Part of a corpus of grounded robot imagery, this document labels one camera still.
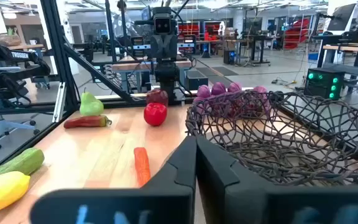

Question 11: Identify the red chili pepper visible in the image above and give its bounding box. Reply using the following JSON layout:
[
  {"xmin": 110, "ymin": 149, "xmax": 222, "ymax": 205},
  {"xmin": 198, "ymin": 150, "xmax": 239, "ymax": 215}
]
[{"xmin": 63, "ymin": 114, "xmax": 113, "ymax": 129}]

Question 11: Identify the wooden top table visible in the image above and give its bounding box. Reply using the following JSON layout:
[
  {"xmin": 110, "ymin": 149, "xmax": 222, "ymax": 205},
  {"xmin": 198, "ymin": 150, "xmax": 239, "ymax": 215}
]
[{"xmin": 321, "ymin": 44, "xmax": 358, "ymax": 94}]

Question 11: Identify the red storage rack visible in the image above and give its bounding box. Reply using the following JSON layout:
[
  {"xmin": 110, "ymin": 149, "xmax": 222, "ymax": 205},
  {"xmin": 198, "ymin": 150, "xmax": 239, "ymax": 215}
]
[{"xmin": 283, "ymin": 17, "xmax": 311, "ymax": 50}]

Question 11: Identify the green pear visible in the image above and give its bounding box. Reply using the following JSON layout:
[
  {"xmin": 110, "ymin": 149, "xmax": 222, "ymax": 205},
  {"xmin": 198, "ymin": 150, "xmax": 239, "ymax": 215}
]
[{"xmin": 79, "ymin": 88, "xmax": 105, "ymax": 117}]

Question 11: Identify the black aluminium table frame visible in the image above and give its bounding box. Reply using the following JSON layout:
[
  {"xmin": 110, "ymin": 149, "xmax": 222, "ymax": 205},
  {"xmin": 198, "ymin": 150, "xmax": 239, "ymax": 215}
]
[{"xmin": 0, "ymin": 0, "xmax": 358, "ymax": 186}]

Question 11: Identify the black crate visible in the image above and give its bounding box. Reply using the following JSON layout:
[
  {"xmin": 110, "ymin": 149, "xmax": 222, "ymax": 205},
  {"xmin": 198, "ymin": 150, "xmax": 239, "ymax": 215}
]
[{"xmin": 185, "ymin": 70, "xmax": 209, "ymax": 91}]

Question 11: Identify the green ridged gourd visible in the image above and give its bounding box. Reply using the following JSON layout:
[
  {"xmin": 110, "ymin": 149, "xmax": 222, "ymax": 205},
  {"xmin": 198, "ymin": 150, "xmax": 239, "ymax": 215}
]
[{"xmin": 0, "ymin": 147, "xmax": 45, "ymax": 187}]

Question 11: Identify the purple onion braid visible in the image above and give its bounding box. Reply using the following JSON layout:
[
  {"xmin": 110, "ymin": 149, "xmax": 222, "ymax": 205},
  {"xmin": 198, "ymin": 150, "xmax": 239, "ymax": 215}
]
[{"xmin": 193, "ymin": 82, "xmax": 272, "ymax": 119}]

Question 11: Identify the dark woven wire basket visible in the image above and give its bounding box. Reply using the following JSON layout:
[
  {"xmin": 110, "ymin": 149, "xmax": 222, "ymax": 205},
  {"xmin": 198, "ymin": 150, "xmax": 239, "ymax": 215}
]
[{"xmin": 185, "ymin": 90, "xmax": 358, "ymax": 187}]

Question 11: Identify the beige woven basket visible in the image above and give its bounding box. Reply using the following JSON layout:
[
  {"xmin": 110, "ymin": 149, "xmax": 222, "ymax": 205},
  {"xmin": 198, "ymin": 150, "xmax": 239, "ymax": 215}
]
[{"xmin": 0, "ymin": 32, "xmax": 22, "ymax": 47}]

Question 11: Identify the glossy red round fruit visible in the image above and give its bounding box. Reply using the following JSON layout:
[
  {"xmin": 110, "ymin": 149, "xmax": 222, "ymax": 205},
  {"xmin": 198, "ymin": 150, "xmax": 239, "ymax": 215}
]
[{"xmin": 143, "ymin": 102, "xmax": 168, "ymax": 127}]

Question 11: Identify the black box with green lights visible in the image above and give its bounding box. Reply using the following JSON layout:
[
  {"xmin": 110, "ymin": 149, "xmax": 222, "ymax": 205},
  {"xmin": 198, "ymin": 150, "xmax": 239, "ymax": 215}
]
[{"xmin": 303, "ymin": 67, "xmax": 346, "ymax": 101}]

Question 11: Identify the wooden workbench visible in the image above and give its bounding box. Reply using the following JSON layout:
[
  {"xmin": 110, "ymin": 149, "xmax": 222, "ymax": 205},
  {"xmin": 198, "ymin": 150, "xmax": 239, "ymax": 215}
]
[{"xmin": 110, "ymin": 55, "xmax": 193, "ymax": 94}]

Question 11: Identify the white office chair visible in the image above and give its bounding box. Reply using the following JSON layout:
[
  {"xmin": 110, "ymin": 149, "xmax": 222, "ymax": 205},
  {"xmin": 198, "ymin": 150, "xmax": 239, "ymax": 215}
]
[{"xmin": 0, "ymin": 102, "xmax": 40, "ymax": 151}]

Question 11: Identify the yellow lemon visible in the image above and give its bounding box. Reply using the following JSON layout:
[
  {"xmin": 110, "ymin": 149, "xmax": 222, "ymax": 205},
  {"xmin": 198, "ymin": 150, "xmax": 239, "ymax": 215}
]
[{"xmin": 0, "ymin": 170, "xmax": 31, "ymax": 213}]

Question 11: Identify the black floor mat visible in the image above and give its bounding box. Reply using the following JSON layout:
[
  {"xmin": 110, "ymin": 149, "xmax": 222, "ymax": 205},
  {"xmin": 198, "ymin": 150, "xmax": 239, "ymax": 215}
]
[{"xmin": 194, "ymin": 65, "xmax": 239, "ymax": 77}]

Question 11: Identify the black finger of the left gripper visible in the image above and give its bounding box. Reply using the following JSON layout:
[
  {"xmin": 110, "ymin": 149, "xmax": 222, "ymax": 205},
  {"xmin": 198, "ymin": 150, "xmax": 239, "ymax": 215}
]
[
  {"xmin": 150, "ymin": 34, "xmax": 165, "ymax": 60},
  {"xmin": 163, "ymin": 34, "xmax": 178, "ymax": 60}
]

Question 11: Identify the red parts shelf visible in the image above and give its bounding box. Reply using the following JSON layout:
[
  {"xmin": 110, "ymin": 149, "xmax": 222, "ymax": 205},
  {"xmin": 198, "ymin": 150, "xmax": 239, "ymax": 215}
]
[
  {"xmin": 177, "ymin": 21, "xmax": 201, "ymax": 40},
  {"xmin": 203, "ymin": 21, "xmax": 226, "ymax": 41}
]

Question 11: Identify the white framed tilted monitor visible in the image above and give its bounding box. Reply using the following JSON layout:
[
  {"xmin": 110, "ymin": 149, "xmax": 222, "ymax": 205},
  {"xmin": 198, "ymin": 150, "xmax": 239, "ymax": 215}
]
[{"xmin": 317, "ymin": 2, "xmax": 358, "ymax": 68}]

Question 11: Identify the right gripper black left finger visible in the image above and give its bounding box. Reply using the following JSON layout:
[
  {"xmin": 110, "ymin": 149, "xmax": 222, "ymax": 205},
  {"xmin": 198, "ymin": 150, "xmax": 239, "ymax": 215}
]
[{"xmin": 29, "ymin": 136, "xmax": 197, "ymax": 224}]

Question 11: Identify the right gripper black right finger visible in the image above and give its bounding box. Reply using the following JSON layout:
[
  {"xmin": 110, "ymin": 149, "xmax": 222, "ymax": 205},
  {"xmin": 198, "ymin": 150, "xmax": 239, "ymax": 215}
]
[{"xmin": 196, "ymin": 136, "xmax": 358, "ymax": 224}]

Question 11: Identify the orange carrot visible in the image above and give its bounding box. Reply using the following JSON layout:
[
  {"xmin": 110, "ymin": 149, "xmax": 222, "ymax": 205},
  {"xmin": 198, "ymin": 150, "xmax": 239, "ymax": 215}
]
[{"xmin": 133, "ymin": 146, "xmax": 152, "ymax": 187}]

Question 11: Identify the person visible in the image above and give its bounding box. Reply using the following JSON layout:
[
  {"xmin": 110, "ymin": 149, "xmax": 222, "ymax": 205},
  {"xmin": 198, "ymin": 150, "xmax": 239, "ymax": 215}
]
[{"xmin": 112, "ymin": 0, "xmax": 138, "ymax": 47}]

